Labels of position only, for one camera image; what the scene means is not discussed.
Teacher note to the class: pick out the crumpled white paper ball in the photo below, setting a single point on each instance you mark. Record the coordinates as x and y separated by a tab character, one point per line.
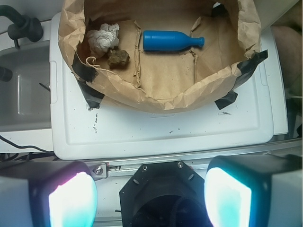
100	41

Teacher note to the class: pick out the grey plastic sink basin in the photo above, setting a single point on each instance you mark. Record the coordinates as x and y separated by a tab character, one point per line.
25	99

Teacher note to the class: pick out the brown paper bag tray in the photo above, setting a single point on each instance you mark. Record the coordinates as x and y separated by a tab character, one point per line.
164	82

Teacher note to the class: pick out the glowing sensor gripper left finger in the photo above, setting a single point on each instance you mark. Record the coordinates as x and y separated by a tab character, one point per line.
47	194

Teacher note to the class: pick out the brown rock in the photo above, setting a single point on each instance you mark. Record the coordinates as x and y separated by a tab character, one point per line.
117	58

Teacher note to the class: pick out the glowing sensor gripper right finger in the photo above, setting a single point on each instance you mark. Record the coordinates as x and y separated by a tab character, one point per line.
255	191

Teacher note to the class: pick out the black tape strip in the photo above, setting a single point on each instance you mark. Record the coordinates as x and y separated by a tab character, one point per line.
248	67
92	97
87	73
227	100

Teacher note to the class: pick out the black octagonal mount plate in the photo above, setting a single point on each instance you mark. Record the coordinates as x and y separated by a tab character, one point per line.
169	194

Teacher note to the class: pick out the blue plastic bottle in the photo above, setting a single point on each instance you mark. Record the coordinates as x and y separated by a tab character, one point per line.
169	41

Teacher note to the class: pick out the black tape strip lower right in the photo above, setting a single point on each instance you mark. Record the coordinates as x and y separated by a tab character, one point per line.
227	100

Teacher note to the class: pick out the black tape strip lower left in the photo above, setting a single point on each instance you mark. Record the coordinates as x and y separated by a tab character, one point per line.
92	97

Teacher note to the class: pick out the white plastic bin lid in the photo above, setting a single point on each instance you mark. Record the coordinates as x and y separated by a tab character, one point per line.
114	131

